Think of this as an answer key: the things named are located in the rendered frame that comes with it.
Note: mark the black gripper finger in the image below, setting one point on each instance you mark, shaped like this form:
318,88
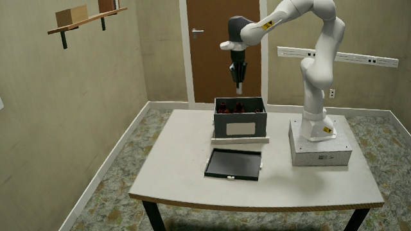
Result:
242,73
236,77

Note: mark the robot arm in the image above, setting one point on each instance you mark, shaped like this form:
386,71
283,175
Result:
317,74

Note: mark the dark grey crate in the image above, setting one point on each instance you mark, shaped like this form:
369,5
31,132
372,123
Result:
240,125

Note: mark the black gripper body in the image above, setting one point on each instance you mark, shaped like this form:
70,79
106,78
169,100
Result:
236,56

